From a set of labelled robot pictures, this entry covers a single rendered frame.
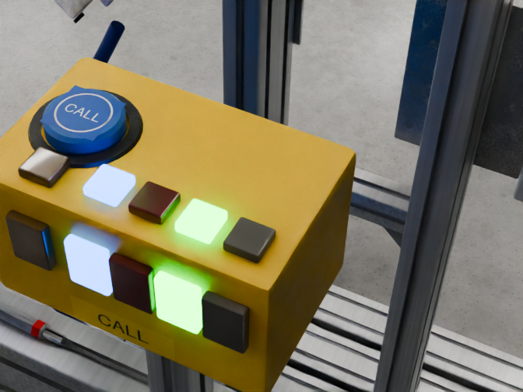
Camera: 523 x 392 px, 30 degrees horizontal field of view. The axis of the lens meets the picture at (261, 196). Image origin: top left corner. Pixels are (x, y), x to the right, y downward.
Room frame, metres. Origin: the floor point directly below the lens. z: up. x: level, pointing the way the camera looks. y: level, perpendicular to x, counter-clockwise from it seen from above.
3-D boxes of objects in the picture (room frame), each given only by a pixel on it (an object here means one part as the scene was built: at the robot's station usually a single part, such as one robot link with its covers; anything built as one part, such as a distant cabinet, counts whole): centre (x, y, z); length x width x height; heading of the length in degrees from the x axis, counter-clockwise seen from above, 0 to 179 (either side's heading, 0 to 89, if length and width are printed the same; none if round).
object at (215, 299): (0.26, 0.01, 1.04); 0.02 x 0.01 x 0.03; 65
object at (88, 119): (0.35, 0.09, 1.08); 0.04 x 0.04 x 0.02
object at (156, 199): (0.30, 0.05, 1.08); 0.02 x 0.02 x 0.01; 65
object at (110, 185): (0.31, 0.07, 1.08); 0.02 x 0.02 x 0.01; 65
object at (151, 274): (0.28, 0.06, 1.04); 0.02 x 0.01 x 0.03; 65
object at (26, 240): (0.30, 0.11, 1.04); 0.02 x 0.01 x 0.03; 65
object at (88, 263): (0.29, 0.08, 1.04); 0.02 x 0.01 x 0.03; 65
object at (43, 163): (0.32, 0.10, 1.08); 0.02 x 0.02 x 0.01; 65
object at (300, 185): (0.33, 0.05, 1.02); 0.16 x 0.10 x 0.11; 65
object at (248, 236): (0.28, 0.00, 1.08); 0.02 x 0.02 x 0.01; 65
